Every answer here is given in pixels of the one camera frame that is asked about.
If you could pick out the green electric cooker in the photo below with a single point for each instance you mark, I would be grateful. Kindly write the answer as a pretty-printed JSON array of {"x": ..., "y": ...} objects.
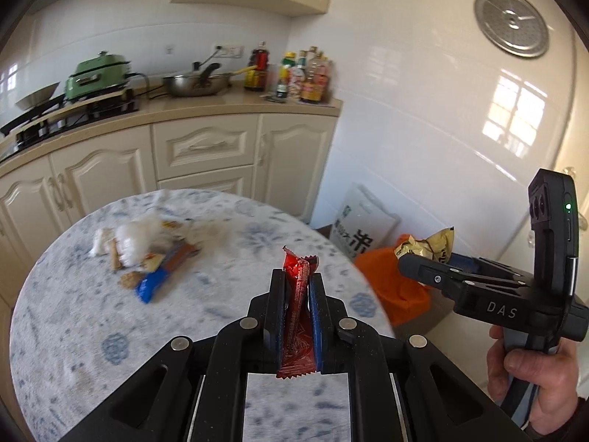
[{"x": 96, "y": 76}]

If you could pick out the red yellow label bottle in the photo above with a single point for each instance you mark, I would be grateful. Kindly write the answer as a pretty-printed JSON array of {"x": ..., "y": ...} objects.
[{"x": 312, "y": 90}]

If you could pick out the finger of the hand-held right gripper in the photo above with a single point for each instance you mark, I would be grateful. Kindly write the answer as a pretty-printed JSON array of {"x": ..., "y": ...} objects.
[
  {"x": 478, "y": 264},
  {"x": 423, "y": 269}
]

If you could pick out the clear wall hook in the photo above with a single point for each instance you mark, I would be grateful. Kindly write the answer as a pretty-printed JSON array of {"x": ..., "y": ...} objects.
[{"x": 567, "y": 170}]

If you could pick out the plain panel cream drawer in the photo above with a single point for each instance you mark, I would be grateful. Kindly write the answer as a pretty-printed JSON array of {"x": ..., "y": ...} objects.
[{"x": 207, "y": 184}]

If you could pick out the clear amber oil bottle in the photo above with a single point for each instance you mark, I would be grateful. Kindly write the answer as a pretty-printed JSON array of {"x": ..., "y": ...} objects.
[{"x": 324, "y": 73}]

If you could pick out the small clear plastic bag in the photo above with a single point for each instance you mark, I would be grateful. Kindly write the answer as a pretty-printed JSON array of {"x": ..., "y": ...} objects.
[{"x": 102, "y": 241}]

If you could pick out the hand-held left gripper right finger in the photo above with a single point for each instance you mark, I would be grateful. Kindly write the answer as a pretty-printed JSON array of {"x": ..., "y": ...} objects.
[{"x": 317, "y": 327}]

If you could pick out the clear white plastic bag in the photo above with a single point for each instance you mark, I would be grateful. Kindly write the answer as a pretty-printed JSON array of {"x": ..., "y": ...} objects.
[{"x": 135, "y": 239}]

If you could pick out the brown bar wrapper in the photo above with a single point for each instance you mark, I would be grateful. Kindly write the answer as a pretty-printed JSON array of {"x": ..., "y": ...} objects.
[{"x": 182, "y": 255}]

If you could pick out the black gas stove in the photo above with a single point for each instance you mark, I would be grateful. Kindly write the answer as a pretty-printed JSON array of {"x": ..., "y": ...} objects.
[{"x": 101, "y": 113}]

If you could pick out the white rice bag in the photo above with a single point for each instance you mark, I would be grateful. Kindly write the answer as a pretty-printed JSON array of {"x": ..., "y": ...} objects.
[{"x": 363, "y": 225}]

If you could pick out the brown biscuit piece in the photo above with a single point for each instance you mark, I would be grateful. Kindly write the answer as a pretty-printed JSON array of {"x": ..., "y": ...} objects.
[{"x": 131, "y": 280}]

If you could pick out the steel wok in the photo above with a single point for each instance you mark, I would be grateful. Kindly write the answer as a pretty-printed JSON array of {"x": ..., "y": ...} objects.
[{"x": 193, "y": 86}]

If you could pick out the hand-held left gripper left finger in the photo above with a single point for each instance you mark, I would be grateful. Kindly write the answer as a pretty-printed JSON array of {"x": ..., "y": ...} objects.
[{"x": 277, "y": 317}]

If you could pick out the black griddle pan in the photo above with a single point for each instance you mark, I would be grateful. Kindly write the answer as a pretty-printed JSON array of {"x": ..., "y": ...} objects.
[{"x": 27, "y": 117}]

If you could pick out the white label sauce bottle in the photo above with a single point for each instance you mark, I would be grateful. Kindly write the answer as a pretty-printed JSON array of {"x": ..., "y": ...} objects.
[{"x": 298, "y": 73}]

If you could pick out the red foil wrapper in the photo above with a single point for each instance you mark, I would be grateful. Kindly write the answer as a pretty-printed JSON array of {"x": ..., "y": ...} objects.
[{"x": 297, "y": 294}]

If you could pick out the beige snack stick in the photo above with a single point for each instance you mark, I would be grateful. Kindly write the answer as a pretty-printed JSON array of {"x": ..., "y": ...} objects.
[{"x": 116, "y": 255}]

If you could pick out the cream snack wrapper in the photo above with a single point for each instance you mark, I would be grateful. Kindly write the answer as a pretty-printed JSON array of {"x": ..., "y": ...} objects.
[{"x": 174, "y": 225}]

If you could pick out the cream cabinet door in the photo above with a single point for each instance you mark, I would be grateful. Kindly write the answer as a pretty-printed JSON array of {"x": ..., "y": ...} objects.
[
  {"x": 294, "y": 161},
  {"x": 106, "y": 175},
  {"x": 23, "y": 202}
]

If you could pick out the dark sauce bottle red label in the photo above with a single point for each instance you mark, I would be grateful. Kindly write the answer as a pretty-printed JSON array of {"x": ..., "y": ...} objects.
[{"x": 256, "y": 71}]

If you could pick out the blue white snack packet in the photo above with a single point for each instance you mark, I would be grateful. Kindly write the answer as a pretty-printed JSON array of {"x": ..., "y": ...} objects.
[{"x": 154, "y": 284}]

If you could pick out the arched panel cream drawer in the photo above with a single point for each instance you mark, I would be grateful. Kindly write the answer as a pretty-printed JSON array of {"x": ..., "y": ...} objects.
[{"x": 205, "y": 147}]

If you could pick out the person's right hand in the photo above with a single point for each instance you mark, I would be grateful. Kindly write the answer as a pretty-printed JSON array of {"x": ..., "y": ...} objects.
[{"x": 557, "y": 377}]

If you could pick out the yellow snack packet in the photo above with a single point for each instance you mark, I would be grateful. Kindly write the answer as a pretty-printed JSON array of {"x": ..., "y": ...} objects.
[{"x": 437, "y": 244}]

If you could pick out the beige stone countertop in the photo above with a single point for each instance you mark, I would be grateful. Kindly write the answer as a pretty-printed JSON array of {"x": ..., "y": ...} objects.
[{"x": 207, "y": 107}]

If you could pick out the orange plastic bag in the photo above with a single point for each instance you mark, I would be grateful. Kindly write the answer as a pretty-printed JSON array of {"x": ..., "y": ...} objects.
[{"x": 391, "y": 285}]

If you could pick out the wooden board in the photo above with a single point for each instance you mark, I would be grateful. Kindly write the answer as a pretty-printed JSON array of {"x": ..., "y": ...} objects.
[{"x": 78, "y": 107}]

